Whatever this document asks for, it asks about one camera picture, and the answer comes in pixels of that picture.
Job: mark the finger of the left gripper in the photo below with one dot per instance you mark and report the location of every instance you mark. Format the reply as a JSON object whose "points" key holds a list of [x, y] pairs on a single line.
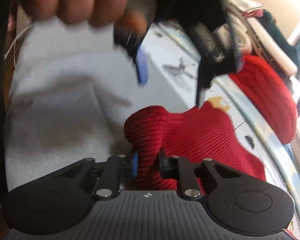
{"points": [[202, 89], [140, 61]]}

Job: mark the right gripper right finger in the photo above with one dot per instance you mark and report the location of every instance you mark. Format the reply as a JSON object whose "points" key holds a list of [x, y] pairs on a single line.
{"points": [[181, 170]]}

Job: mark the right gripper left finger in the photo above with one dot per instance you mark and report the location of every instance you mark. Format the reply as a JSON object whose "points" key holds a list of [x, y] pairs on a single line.
{"points": [[110, 173]]}

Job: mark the dark red knit sweater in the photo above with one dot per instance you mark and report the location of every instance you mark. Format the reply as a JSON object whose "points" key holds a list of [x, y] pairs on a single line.
{"points": [[198, 133]]}

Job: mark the person's left hand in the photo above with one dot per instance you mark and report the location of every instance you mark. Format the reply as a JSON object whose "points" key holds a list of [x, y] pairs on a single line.
{"points": [[98, 13]]}

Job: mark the bright red folded blanket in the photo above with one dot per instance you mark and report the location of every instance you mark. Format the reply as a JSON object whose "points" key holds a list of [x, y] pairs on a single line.
{"points": [[269, 94]]}

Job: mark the grey printed bed sheet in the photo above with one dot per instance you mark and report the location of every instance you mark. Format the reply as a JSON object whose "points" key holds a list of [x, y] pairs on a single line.
{"points": [[70, 97]]}

